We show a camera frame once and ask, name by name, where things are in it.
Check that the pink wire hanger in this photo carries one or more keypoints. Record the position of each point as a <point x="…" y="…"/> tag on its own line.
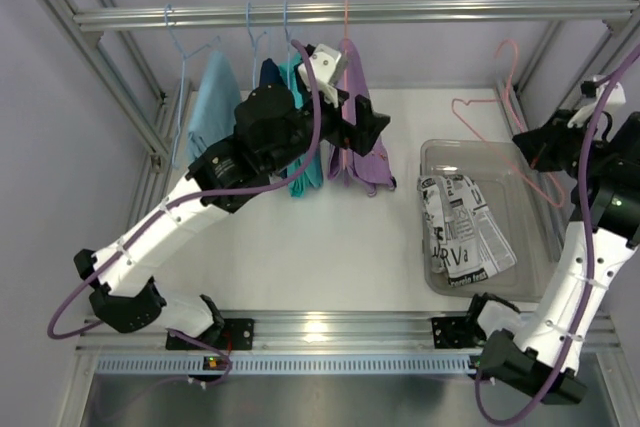
<point x="503" y="99"/>

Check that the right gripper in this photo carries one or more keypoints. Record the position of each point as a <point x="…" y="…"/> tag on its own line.
<point x="550" y="142"/>

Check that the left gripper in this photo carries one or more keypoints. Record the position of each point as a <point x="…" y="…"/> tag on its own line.
<point x="347" y="121"/>

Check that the blue hanger with teal trousers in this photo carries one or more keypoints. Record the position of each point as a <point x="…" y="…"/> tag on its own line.
<point x="288" y="32"/>

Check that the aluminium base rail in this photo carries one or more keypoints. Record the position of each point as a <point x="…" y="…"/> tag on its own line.
<point x="295" y="332"/>

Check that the aluminium frame post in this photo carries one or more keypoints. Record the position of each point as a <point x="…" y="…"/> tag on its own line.
<point x="75" y="153"/>
<point x="565" y="54"/>

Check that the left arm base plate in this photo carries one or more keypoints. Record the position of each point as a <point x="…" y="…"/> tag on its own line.
<point x="233" y="334"/>

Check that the left aluminium frame post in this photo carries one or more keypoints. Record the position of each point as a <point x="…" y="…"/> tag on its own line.
<point x="75" y="153"/>

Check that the grey slotted cable duct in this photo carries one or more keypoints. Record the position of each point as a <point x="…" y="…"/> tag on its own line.
<point x="291" y="364"/>

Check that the newspaper print trousers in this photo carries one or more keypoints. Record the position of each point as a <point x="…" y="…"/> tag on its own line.
<point x="465" y="243"/>

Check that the clear plastic bin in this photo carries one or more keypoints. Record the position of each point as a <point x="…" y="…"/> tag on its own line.
<point x="527" y="221"/>

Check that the blue hanger leftmost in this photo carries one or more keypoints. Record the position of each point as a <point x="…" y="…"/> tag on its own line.
<point x="185" y="56"/>

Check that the purple trousers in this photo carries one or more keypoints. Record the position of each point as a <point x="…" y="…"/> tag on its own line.
<point x="372" y="170"/>

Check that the teal trousers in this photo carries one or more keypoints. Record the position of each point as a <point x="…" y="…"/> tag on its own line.
<point x="312" y="177"/>

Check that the pink hanger with purple trousers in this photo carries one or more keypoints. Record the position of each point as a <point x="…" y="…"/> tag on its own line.
<point x="345" y="112"/>

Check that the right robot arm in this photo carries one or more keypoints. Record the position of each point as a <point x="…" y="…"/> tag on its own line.
<point x="542" y="352"/>

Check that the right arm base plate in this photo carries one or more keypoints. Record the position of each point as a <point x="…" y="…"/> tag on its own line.
<point x="456" y="332"/>

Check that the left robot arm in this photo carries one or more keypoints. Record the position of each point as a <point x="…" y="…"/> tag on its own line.
<point x="270" y="132"/>

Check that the aluminium hanging rail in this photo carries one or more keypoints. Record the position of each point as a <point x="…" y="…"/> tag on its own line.
<point x="425" y="11"/>

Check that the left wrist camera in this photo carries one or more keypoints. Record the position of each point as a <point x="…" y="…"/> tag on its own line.
<point x="328" y="66"/>

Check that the navy trousers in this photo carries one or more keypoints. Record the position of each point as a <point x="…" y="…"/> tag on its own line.
<point x="270" y="74"/>

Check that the right aluminium frame post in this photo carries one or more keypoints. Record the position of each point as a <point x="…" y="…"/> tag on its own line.
<point x="565" y="54"/>

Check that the light blue trousers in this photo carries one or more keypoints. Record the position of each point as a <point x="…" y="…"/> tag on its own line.
<point x="212" y="116"/>

